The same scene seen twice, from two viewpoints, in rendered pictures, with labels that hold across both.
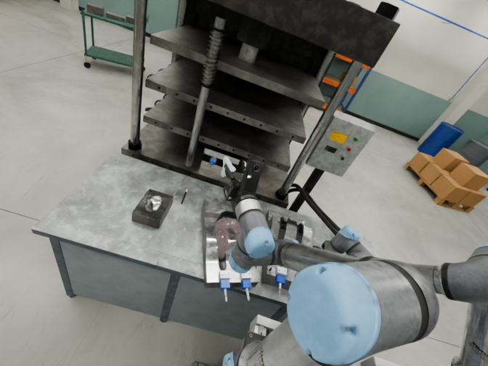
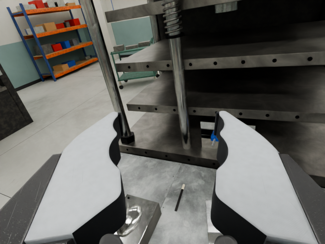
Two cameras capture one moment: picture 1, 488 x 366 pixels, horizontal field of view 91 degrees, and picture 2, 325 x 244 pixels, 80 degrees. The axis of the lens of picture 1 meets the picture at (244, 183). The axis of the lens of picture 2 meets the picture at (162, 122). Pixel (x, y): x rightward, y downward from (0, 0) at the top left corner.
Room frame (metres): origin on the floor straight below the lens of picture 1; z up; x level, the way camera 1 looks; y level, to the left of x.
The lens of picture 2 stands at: (0.61, 0.00, 1.52)
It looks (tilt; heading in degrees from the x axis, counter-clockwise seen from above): 30 degrees down; 36
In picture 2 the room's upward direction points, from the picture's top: 10 degrees counter-clockwise
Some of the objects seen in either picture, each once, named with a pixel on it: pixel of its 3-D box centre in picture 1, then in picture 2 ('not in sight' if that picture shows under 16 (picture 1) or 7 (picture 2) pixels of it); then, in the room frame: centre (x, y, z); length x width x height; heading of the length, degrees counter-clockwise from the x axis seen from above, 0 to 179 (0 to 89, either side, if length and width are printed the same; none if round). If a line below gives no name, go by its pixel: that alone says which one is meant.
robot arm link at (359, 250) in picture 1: (360, 259); not in sight; (0.72, -0.56, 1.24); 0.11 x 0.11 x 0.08; 46
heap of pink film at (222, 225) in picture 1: (231, 234); not in sight; (0.86, -0.05, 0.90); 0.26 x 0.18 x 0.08; 24
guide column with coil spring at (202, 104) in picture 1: (197, 127); (181, 98); (1.43, 0.44, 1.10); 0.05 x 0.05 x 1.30
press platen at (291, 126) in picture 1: (236, 95); (227, 45); (1.84, 0.32, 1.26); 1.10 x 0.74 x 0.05; 97
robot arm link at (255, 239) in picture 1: (255, 234); not in sight; (0.44, -0.08, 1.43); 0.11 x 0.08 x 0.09; 29
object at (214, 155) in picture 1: (226, 147); (231, 114); (1.72, 0.26, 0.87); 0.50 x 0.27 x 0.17; 7
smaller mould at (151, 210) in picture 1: (153, 208); (131, 225); (0.87, 0.41, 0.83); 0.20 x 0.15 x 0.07; 7
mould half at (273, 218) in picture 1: (287, 244); not in sight; (0.99, -0.38, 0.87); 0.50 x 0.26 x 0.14; 7
